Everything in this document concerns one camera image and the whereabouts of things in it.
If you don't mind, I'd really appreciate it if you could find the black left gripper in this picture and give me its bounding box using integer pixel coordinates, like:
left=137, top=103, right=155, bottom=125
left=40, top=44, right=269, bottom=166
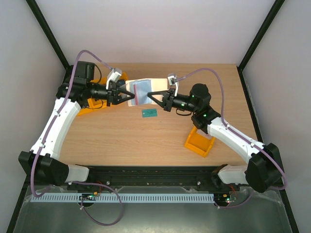
left=88, top=82, right=136, bottom=107

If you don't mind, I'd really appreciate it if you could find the teal green card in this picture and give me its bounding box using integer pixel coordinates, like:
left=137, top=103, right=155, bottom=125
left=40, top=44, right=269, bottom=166
left=142, top=108, right=157, bottom=118

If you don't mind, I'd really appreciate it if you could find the beige leather card holder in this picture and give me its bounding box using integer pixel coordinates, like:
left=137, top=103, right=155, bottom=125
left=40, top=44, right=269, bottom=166
left=125, top=78, right=168, bottom=107

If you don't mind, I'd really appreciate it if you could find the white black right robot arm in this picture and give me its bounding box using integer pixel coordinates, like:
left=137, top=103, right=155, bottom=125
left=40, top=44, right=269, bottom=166
left=147, top=83, right=284, bottom=193

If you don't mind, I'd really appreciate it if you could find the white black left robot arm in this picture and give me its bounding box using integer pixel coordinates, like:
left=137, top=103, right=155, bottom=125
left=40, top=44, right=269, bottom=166
left=18, top=61, right=135, bottom=186

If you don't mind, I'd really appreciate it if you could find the yellow three-compartment bin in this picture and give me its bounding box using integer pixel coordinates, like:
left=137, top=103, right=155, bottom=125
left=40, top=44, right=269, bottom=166
left=77, top=70, right=129, bottom=117

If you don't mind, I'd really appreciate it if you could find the small yellow bin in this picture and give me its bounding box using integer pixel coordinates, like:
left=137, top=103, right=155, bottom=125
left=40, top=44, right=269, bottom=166
left=184, top=126, right=215, bottom=157

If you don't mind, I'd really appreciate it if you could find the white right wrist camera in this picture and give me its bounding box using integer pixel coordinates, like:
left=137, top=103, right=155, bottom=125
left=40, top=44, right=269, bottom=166
left=167, top=73, right=179, bottom=97

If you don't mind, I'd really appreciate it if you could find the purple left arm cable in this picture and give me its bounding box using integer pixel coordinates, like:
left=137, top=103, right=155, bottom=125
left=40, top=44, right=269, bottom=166
left=31, top=50, right=124, bottom=226

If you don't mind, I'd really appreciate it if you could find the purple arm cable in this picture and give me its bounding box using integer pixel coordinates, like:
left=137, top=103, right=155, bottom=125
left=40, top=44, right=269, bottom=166
left=31, top=50, right=124, bottom=226
left=173, top=67, right=289, bottom=210

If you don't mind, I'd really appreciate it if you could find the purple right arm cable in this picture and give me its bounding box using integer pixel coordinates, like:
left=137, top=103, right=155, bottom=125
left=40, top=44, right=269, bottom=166
left=173, top=67, right=289, bottom=210

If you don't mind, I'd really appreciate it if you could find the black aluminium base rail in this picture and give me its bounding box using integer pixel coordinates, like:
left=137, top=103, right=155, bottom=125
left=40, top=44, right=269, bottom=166
left=87, top=166, right=240, bottom=193

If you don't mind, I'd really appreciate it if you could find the black left frame post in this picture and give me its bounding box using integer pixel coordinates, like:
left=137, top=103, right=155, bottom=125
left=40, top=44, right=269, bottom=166
left=26, top=0, right=70, bottom=70

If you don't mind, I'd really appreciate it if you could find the black frame post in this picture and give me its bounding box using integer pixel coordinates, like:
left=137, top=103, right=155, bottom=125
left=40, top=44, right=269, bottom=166
left=238, top=0, right=286, bottom=71
left=26, top=0, right=70, bottom=70

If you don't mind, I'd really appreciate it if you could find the white slotted cable duct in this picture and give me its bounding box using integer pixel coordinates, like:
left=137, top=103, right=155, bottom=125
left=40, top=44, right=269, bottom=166
left=30, top=193, right=214, bottom=203

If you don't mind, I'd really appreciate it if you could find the black right frame post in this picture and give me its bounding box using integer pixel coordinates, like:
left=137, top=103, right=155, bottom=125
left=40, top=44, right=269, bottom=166
left=238, top=0, right=286, bottom=71

